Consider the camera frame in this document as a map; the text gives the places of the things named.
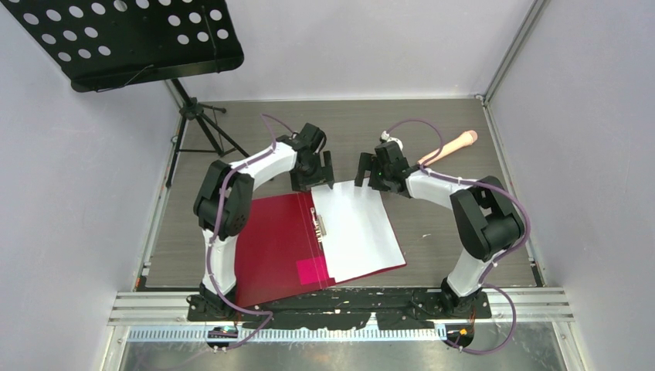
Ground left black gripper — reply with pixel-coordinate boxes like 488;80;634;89
290;151;333;193

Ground metal folder clip mechanism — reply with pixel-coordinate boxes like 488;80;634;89
310;207;326;250

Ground white paper sheets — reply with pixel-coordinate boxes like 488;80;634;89
311;180;406;283

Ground red plastic folder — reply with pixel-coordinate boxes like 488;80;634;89
232;192;408;309

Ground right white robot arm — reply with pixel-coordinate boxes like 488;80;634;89
355;141;528;318

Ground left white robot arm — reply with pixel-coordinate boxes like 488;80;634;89
193;123;334;320

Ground beige toy microphone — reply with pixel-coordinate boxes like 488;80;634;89
417;130;478;166

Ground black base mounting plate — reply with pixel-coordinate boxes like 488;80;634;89
186;288;491;331

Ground black perforated music stand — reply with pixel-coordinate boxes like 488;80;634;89
1;1;244;200

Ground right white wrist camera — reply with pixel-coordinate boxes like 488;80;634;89
379;131;403;150

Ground aluminium rail frame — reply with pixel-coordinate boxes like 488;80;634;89
108;288;574;342

